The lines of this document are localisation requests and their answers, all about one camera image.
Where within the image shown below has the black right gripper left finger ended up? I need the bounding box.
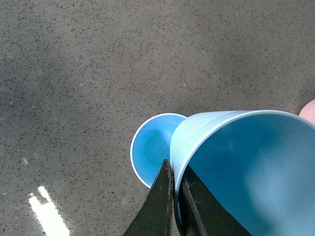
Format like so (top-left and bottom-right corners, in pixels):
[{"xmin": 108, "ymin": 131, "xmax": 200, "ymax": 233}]
[{"xmin": 124, "ymin": 159, "xmax": 174, "ymax": 236}]

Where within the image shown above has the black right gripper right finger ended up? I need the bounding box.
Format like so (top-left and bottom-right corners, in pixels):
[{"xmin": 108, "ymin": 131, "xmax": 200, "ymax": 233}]
[{"xmin": 181, "ymin": 166, "xmax": 250, "ymax": 236}]

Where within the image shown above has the blue cup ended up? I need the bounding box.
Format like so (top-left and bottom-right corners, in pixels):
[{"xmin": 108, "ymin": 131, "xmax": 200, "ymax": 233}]
[
  {"xmin": 170, "ymin": 110, "xmax": 315, "ymax": 236},
  {"xmin": 130, "ymin": 113, "xmax": 187, "ymax": 188}
]

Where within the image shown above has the pink bowl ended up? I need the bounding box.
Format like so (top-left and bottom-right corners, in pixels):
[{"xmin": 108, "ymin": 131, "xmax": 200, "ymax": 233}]
[{"xmin": 299, "ymin": 99, "xmax": 315, "ymax": 124}]

